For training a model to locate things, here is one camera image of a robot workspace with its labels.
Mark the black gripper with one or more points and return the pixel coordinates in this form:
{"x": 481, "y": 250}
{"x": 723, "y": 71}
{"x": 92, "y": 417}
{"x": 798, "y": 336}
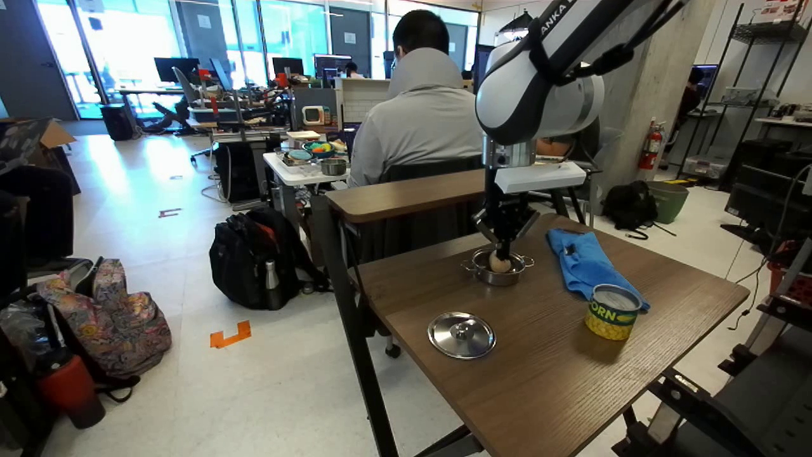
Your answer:
{"x": 505, "y": 219}

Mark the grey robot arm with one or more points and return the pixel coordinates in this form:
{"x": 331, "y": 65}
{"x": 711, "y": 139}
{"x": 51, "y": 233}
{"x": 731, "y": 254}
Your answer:
{"x": 548, "y": 82}

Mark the small silver metal pot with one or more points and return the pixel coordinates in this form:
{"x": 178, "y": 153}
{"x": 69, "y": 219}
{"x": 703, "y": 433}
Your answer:
{"x": 477, "y": 268}

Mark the silver pot lid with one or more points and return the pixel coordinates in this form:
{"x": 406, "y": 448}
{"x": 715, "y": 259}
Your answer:
{"x": 463, "y": 336}

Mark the blue cloth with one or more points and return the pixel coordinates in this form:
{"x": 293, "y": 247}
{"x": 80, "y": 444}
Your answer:
{"x": 584, "y": 264}

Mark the yellow green tin can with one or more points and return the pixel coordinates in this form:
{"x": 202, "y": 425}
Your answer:
{"x": 612, "y": 313}

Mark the black bag by pillar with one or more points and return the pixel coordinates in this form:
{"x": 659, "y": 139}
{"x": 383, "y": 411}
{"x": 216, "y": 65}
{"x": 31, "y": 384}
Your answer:
{"x": 631, "y": 205}

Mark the person in grey hoodie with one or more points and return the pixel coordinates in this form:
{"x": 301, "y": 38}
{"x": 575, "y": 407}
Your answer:
{"x": 430, "y": 115}

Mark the green basket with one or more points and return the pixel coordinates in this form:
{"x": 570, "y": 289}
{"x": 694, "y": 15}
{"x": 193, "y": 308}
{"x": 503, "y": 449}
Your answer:
{"x": 668, "y": 199}

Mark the red fire extinguisher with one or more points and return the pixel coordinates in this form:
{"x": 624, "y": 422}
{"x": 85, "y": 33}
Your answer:
{"x": 652, "y": 144}

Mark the white side table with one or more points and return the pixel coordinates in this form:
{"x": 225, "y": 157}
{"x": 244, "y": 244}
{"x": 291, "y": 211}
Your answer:
{"x": 298, "y": 176}

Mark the black backpack on floor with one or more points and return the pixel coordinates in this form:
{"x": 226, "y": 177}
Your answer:
{"x": 259, "y": 261}

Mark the orange floor tape marker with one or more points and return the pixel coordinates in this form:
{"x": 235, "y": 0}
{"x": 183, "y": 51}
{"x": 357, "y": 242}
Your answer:
{"x": 221, "y": 339}

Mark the black metal shelf rack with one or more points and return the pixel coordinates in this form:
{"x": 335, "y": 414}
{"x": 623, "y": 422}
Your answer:
{"x": 755, "y": 59}

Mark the patterned floral bag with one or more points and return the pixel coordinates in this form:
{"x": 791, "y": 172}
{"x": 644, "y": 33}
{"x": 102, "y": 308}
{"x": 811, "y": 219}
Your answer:
{"x": 123, "y": 330}

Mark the red water bottle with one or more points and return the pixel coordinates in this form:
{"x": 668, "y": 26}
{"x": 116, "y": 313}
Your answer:
{"x": 69, "y": 386}

